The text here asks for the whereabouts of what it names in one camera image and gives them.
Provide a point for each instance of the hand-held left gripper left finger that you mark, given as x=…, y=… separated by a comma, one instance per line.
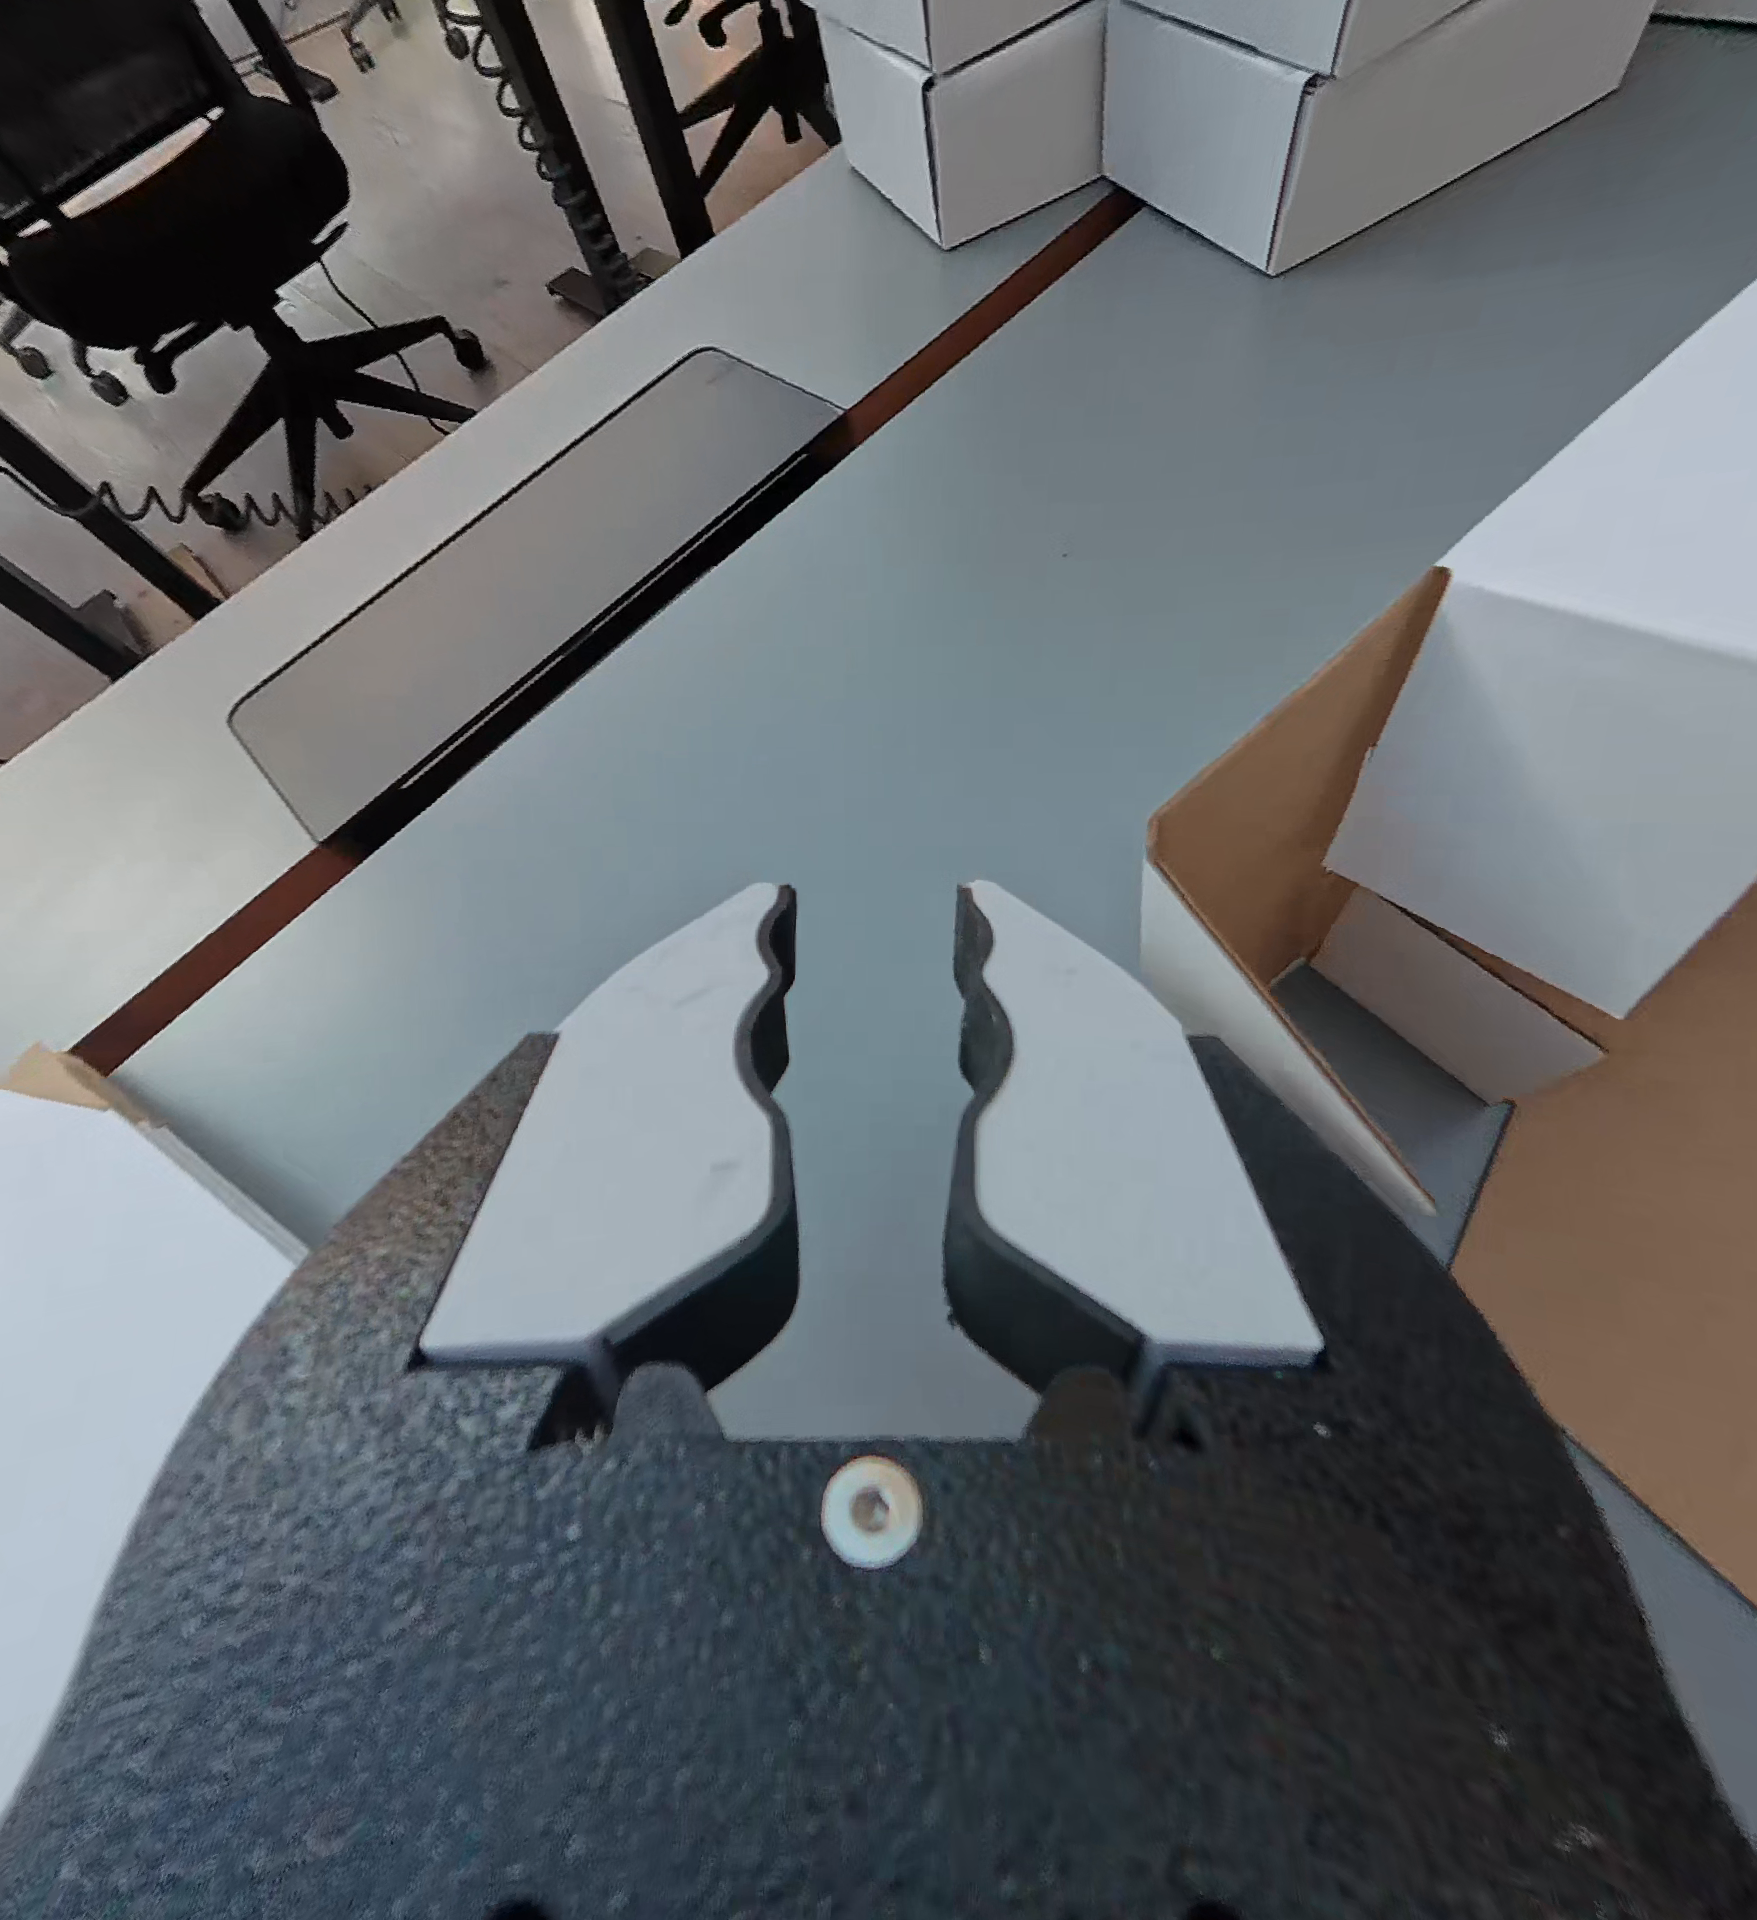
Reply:
x=625, y=1184

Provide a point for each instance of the flat white cardboard sheet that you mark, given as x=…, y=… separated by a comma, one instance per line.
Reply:
x=53, y=1349

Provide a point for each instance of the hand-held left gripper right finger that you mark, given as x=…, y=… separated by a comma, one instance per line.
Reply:
x=1118, y=1184

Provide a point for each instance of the white cardboard box brown inside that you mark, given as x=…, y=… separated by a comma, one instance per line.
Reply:
x=1642, y=750

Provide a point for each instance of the black office chair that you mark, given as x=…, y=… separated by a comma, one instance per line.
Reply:
x=143, y=197
x=743, y=75

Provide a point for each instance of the black desk leg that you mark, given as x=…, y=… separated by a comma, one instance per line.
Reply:
x=8, y=436
x=654, y=120

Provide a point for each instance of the stack of white boxes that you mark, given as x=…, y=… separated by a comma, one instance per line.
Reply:
x=1267, y=106

